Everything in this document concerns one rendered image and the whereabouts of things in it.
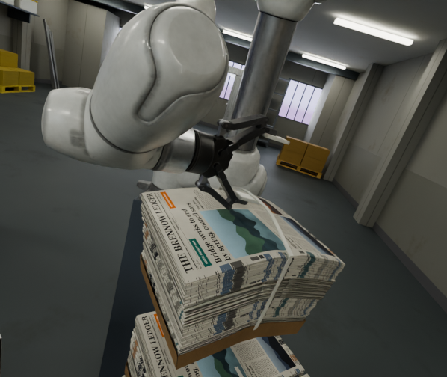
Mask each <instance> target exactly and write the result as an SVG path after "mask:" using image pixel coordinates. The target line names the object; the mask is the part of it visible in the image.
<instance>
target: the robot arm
mask: <svg viewBox="0 0 447 377"><path fill-rule="evenodd" d="M326 1H327V0H256V3H257V7H258V9H259V14H258V17H257V21H256V26H255V29H254V32H253V37H252V40H251V44H250V49H249V52H248V55H247V60H246V64H245V67H244V72H243V75H242V78H241V84H240V87H239V90H238V95H237V98H236V101H235V107H234V109H233V113H232V118H231V120H222V119H219V120H218V121H217V125H219V127H218V132H217V134H216V135H210V134H207V133H204V132H200V131H198V130H196V129H193V126H195V125H196V124H197V123H199V122H200V121H201V120H202V119H203V118H204V117H205V116H206V115H207V114H208V113H209V112H210V111H211V109H212V108H213V106H214V105H215V103H216V102H217V101H218V98H219V97H220V95H221V92H222V90H223V89H224V85H225V83H226V79H227V75H228V71H229V53H228V49H227V46H226V42H225V40H224V37H223V35H222V33H221V31H220V30H219V28H218V27H217V26H216V24H215V15H216V10H215V2H214V0H176V1H175V2H165V3H161V4H156V5H153V6H152V7H148V8H147V9H145V10H143V11H141V12H140V13H138V14H137V15H136V16H134V17H133V18H132V19H131V20H129V21H128V22H127V23H126V24H125V25H124V26H123V27H122V28H121V29H120V31H119V33H118V34H117V36H116V37H115V39H114V42H113V43H112V45H111V48H110V49H109V51H108V54H107V55H106V57H105V60H104V61H103V63H102V66H101V67H100V70H99V73H98V76H97V77H96V81H95V84H94V86H93V89H92V90H91V89H88V88H59V89H54V90H52V91H50V92H49V94H48V96H47V99H46V102H45V105H44V107H43V113H42V120H41V129H42V134H43V140H44V142H45V144H46V146H47V147H49V148H51V149H53V150H55V151H56V152H59V153H61V154H63V155H65V156H68V157H70V158H73V159H76V160H79V161H81V162H86V163H90V164H93V165H100V166H104V167H109V168H118V169H127V170H134V169H151V170H153V176H152V181H151V182H150V181H144V180H138V183H137V187H138V188H140V189H143V190H144V191H145V192H151V191H161V190H166V189H180V188H194V187H198V189H199V190H200V191H204V192H207V193H209V194H210V195H211V196H212V197H213V198H214V199H215V200H217V201H218V202H219V203H220V204H222V205H223V206H224V207H225V208H226V209H228V210H231V209H232V205H233V204H234V203H240V204H243V205H247V203H248V202H251V203H256V204H259V203H258V202H257V201H256V200H255V199H254V198H252V197H251V196H250V195H249V194H245V193H242V192H239V191H242V190H240V189H245V190H248V191H249V192H251V193H252V194H253V195H255V196H257V197H260V196H261V194H262V192H263V190H264V188H265V185H266V182H267V172H266V170H265V168H264V166H263V165H261V164H259V160H260V154H259V151H258V149H257V148H256V143H257V141H258V138H259V136H260V135H262V136H264V137H266V138H270V139H272V140H275V141H279V142H281V143H284V144H287V145H289V143H290V141H287V140H286V139H284V138H281V137H279V136H277V133H278V131H277V130H275V129H272V128H270V127H267V122H268V120H269V119H268V117H266V114H267V112H268V108H269V105H270V103H271V99H272V96H273V94H274V90H275V87H276V85H277V83H278V80H279V77H280V74H281V71H282V68H283V65H284V62H285V59H286V56H287V54H288V51H289V47H290V45H291V42H292V38H293V36H294V33H295V29H296V27H297V23H298V21H302V19H303V18H304V17H305V16H306V15H307V14H308V12H309V10H310V9H311V7H312V6H313V5H314V4H322V3H324V2H326ZM226 133H227V136H226V138H225V137H224V135H225V134H226ZM219 186H222V189H221V190H224V191H225V193H226V195H227V197H228V198H227V199H226V200H225V199H224V198H223V197H222V196H221V195H220V194H218V193H217V192H216V191H215V190H214V189H219ZM232 187H233V188H232ZM236 188H240V189H236ZM233 189H234V190H238V191H233ZM145 192H144V193H145ZM244 192H245V191H244ZM259 205H260V204H259Z"/></svg>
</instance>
